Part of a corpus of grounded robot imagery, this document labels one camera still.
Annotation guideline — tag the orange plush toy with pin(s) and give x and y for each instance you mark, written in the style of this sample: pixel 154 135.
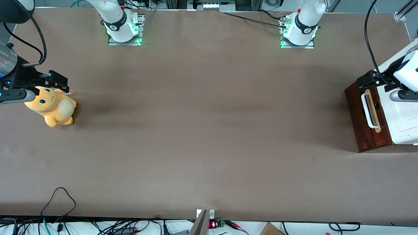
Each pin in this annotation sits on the orange plush toy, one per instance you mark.
pixel 49 107

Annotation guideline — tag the red LED display module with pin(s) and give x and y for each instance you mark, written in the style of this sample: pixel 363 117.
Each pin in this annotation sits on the red LED display module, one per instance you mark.
pixel 212 224

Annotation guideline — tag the aluminium frame profile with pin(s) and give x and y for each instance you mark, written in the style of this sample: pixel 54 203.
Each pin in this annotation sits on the aluminium frame profile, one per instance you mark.
pixel 400 16

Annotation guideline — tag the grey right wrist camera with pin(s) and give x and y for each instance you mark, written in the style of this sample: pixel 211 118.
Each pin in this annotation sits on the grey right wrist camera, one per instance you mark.
pixel 16 95

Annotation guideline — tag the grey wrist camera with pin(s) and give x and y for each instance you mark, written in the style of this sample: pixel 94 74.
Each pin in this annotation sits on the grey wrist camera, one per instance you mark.
pixel 16 95
pixel 405 95

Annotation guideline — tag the white lit device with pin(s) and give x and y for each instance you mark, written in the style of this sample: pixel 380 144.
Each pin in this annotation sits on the white lit device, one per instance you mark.
pixel 212 5

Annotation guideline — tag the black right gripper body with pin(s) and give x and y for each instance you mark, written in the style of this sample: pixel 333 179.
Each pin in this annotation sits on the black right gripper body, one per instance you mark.
pixel 23 76

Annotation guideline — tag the grey metal profile bar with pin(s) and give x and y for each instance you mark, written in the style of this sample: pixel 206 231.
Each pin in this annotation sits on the grey metal profile bar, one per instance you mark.
pixel 200 225

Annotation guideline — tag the red black clip leads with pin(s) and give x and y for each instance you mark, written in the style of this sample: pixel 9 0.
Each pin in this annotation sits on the red black clip leads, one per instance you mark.
pixel 233 224

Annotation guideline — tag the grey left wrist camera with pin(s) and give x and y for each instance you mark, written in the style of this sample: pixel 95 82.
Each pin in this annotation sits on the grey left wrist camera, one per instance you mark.
pixel 405 95

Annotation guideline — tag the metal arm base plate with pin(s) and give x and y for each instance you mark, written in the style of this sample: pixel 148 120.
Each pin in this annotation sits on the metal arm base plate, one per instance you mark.
pixel 307 46
pixel 142 29

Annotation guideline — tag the small white bracket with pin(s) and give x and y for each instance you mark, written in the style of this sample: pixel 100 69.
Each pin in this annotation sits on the small white bracket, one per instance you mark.
pixel 212 213

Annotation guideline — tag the brown cardboard box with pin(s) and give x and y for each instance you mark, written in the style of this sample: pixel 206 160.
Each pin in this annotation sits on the brown cardboard box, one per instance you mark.
pixel 271 230

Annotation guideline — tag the white-topped brown wooden cabinet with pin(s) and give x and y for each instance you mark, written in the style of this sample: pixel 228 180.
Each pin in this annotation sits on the white-topped brown wooden cabinet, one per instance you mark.
pixel 405 124

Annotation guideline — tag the brown wooden drawer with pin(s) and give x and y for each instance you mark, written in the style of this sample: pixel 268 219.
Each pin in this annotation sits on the brown wooden drawer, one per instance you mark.
pixel 384 133

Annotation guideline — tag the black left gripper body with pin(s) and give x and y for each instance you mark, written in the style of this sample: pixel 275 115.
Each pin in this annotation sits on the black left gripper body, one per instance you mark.
pixel 382 79

